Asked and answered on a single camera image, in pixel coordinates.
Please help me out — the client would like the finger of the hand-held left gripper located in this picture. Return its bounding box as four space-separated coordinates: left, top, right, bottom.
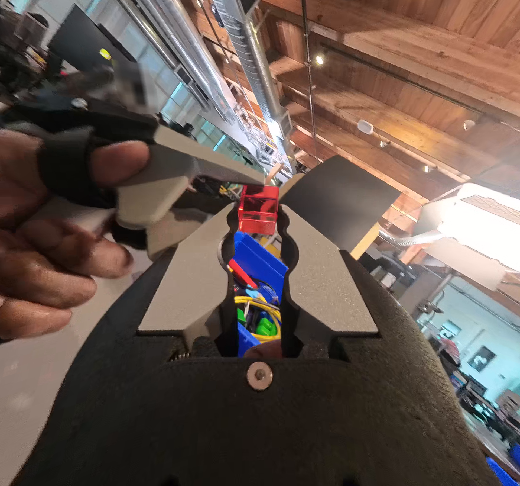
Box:
114 124 267 228
147 203 234 260

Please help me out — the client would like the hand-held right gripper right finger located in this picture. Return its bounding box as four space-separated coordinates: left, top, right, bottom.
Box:
279 206 381 350

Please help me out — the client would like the person's left hand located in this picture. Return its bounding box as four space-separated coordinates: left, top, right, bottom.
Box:
0 128 153 342

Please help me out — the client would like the yellow cable coil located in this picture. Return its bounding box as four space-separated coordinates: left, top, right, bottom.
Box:
235 291 282 340

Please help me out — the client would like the green plastic block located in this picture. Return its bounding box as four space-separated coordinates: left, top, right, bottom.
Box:
244 307 269 336

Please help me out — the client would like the blue plastic bin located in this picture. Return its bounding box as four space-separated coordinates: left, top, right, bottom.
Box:
230 230 290 358

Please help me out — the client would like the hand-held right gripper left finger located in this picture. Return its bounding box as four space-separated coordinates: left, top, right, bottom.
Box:
137 206 239 350

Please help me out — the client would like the black computer monitor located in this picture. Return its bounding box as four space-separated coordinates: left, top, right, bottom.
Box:
47 4 137 76

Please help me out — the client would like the red marker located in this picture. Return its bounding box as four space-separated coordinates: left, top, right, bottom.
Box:
228 260 259 290

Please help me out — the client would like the red transparent cube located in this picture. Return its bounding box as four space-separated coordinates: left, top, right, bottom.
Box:
238 184 281 234

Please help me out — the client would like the silver ceiling duct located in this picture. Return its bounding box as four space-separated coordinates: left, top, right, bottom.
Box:
199 0 295 141
94 0 269 157

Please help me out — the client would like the studio light panel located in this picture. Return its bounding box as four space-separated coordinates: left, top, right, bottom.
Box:
411 181 520 291

